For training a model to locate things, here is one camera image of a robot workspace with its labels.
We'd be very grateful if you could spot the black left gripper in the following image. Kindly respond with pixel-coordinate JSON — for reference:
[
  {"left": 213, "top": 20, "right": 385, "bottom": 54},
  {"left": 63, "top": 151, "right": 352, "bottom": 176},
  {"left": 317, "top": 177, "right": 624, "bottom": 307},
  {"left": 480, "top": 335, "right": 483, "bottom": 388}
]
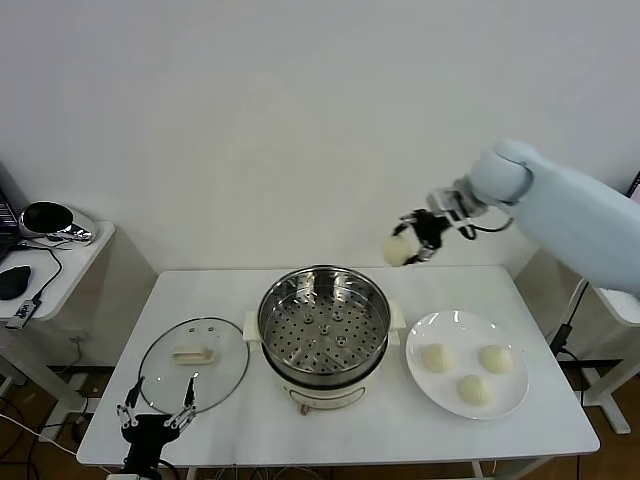
[{"left": 115, "top": 372, "right": 198, "bottom": 469}]

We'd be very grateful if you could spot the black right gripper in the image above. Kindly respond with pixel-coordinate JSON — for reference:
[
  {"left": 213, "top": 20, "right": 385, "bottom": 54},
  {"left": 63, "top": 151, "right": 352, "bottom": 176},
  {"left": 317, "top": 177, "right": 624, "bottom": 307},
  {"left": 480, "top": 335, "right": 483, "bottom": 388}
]
[{"left": 391, "top": 209, "right": 450, "bottom": 267}]

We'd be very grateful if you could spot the white steamed baozi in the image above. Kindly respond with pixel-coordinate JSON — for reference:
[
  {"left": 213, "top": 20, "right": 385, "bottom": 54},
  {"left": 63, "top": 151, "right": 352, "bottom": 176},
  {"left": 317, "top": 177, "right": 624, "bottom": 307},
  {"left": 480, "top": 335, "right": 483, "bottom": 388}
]
[
  {"left": 478, "top": 344, "right": 515, "bottom": 376},
  {"left": 421, "top": 343, "right": 455, "bottom": 374},
  {"left": 457, "top": 374, "right": 496, "bottom": 407},
  {"left": 382, "top": 234, "right": 419, "bottom": 267}
]

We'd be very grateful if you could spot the glass lid with cream handle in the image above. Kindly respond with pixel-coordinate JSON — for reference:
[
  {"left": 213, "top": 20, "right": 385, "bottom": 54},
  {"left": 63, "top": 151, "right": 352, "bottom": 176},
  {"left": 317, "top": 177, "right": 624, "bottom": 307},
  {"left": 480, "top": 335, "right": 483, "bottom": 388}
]
[{"left": 138, "top": 315, "right": 250, "bottom": 417}]

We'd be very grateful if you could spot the perforated steel steamer basket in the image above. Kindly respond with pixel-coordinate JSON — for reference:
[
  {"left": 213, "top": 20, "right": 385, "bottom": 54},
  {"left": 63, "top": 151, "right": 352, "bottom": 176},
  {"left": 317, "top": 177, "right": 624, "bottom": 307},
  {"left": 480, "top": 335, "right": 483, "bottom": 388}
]
[{"left": 243, "top": 266, "right": 407, "bottom": 386}]

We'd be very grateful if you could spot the white side table with headset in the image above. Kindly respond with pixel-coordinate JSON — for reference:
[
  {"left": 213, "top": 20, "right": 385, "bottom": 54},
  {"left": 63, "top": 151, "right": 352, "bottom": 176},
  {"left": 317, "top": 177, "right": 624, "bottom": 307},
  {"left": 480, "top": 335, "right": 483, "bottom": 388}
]
[{"left": 0, "top": 219, "right": 160, "bottom": 419}]

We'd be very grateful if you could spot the cream electric cooker base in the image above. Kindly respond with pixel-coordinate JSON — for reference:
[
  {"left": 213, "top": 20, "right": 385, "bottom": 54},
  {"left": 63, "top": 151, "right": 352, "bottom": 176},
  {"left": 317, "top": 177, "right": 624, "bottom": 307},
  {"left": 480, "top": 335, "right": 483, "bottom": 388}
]
[{"left": 243, "top": 319, "right": 402, "bottom": 417}]

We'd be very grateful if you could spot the grey usb hub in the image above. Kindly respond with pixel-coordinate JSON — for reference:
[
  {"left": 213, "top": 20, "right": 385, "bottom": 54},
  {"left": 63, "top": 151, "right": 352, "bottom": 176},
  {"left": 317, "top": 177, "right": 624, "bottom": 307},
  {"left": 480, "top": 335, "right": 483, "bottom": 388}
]
[{"left": 4, "top": 298, "right": 42, "bottom": 330}]

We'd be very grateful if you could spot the round white plate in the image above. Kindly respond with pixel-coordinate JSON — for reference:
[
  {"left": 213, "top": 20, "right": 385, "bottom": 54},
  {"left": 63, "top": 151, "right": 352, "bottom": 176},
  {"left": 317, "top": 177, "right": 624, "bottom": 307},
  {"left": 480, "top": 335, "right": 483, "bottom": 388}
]
[{"left": 404, "top": 310, "right": 530, "bottom": 421}]

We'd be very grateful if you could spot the black computer mouse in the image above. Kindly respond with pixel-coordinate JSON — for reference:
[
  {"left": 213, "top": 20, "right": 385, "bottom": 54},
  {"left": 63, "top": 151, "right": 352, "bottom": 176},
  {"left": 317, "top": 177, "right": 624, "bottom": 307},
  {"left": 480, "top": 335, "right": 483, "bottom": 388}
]
[{"left": 0, "top": 265, "right": 32, "bottom": 301}]

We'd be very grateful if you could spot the shiny chrome headset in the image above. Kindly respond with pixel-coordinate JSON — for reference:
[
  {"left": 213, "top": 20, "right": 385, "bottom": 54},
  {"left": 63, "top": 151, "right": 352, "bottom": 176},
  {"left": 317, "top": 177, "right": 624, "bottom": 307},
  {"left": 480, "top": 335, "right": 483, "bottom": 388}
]
[{"left": 18, "top": 201, "right": 97, "bottom": 246}]

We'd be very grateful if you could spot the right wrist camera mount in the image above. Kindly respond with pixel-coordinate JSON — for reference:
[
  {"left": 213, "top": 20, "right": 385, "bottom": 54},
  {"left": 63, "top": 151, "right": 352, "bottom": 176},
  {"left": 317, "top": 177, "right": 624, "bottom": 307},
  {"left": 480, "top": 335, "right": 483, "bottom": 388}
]
[{"left": 427, "top": 185, "right": 477, "bottom": 232}]

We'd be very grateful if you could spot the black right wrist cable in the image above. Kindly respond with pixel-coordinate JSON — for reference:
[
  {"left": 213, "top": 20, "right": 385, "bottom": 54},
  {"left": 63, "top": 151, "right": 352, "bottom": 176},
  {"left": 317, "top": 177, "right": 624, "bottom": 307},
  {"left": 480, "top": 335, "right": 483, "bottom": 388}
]
[{"left": 462, "top": 212, "right": 516, "bottom": 240}]

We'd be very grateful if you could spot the white floor cable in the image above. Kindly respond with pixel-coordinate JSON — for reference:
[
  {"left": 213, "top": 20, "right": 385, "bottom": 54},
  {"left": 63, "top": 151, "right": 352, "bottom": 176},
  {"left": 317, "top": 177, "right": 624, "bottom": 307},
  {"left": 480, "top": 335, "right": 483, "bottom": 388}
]
[{"left": 0, "top": 412, "right": 79, "bottom": 457}]

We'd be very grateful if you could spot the thin black desk cable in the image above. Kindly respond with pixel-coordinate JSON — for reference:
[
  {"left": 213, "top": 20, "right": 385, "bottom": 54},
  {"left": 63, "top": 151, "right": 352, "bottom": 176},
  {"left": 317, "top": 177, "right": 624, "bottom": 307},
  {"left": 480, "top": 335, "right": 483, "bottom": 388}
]
[{"left": 14, "top": 239, "right": 64, "bottom": 304}]

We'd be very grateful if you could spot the white and black charger cable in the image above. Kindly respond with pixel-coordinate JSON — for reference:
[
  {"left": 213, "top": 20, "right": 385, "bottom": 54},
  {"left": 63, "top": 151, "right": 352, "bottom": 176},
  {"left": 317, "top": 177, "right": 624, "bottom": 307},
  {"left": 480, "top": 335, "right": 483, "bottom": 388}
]
[{"left": 548, "top": 277, "right": 591, "bottom": 364}]

